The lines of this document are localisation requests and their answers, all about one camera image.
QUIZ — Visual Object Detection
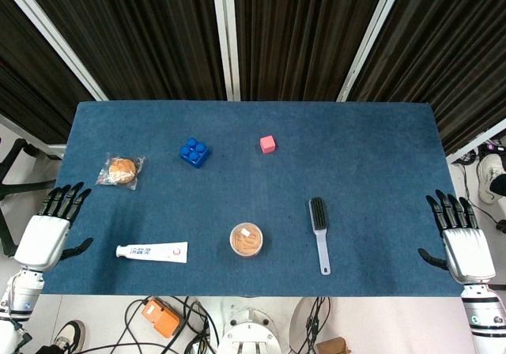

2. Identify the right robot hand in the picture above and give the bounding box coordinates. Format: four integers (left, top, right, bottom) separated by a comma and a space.
417, 189, 497, 284

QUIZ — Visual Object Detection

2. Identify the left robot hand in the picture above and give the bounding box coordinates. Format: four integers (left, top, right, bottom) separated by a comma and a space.
13, 181, 94, 272

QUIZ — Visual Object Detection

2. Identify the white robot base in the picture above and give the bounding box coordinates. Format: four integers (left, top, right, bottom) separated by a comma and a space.
217, 308, 282, 354

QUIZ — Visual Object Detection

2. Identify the orange box device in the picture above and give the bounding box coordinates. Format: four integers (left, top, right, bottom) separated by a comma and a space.
141, 297, 182, 339

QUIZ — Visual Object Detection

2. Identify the pink cube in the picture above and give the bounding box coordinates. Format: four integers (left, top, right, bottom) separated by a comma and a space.
259, 134, 277, 154

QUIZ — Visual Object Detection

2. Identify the blue table cloth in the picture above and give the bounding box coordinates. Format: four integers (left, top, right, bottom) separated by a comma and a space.
40, 100, 466, 298

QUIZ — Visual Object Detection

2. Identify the round clear container with snacks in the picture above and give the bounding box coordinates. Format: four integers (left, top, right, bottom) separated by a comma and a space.
229, 221, 264, 258

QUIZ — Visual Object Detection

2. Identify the white curtain frame post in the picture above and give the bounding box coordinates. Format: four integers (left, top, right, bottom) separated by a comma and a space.
0, 0, 110, 102
210, 0, 241, 102
335, 0, 409, 103

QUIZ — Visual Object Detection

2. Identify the black office chair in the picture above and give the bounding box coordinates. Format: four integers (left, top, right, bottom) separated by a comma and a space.
0, 137, 63, 258

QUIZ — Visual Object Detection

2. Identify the black and white sneaker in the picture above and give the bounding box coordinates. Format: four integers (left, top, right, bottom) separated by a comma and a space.
53, 319, 86, 354

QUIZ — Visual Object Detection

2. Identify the white toothpaste tube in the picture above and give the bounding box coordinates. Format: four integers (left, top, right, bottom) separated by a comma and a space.
115, 241, 189, 265

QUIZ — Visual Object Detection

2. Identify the bun packet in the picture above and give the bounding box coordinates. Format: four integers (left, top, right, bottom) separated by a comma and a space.
96, 153, 145, 191

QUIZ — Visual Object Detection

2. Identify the black bristle brush clear handle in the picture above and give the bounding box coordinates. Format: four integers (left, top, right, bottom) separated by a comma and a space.
308, 197, 332, 277

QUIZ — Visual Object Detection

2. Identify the brown cardboard box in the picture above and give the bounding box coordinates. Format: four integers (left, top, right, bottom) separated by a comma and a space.
315, 336, 352, 354

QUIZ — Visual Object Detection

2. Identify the black cable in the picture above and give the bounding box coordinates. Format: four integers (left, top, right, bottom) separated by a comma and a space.
66, 295, 217, 354

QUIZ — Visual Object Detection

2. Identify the dark curtain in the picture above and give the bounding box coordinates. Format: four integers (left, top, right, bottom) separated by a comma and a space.
0, 0, 506, 156

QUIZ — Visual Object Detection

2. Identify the blue toy building block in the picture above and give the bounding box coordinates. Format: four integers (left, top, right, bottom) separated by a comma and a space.
179, 137, 211, 169

